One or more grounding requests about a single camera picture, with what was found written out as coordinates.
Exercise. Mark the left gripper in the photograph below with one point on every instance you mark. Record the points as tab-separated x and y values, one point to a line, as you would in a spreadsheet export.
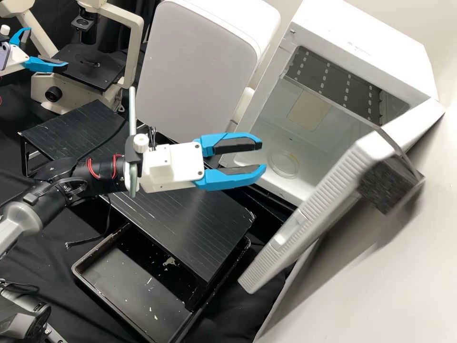
18	57

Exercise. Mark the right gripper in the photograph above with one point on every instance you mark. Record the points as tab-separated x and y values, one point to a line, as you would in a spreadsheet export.
175	166

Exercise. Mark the incubator door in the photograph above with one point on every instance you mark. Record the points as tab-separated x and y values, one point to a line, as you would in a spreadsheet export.
314	214

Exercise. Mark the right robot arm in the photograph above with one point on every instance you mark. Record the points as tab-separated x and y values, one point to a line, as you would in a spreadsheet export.
21	218

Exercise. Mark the white incubator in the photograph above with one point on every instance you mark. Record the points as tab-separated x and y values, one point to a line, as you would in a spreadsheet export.
357	35

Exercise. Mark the cream microscope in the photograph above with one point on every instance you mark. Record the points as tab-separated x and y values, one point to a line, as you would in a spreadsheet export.
46	80

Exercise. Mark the petri dish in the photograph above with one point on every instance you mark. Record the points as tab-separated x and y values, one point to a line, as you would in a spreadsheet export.
284	164

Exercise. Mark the black platform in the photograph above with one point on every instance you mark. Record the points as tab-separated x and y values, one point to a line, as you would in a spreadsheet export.
71	125
185	228

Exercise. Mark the white box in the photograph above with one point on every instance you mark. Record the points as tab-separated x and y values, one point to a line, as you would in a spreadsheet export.
196	71

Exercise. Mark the black tray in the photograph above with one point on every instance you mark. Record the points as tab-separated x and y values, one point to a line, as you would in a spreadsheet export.
125	286

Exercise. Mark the left wrist camera phone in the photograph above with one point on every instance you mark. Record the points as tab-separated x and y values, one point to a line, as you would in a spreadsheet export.
3	53

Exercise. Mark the wrist camera phone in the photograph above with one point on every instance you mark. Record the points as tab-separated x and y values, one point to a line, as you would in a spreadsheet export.
133	107
3	53

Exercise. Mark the right wrist camera phone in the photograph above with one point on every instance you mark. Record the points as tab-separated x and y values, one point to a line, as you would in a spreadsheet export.
133	107

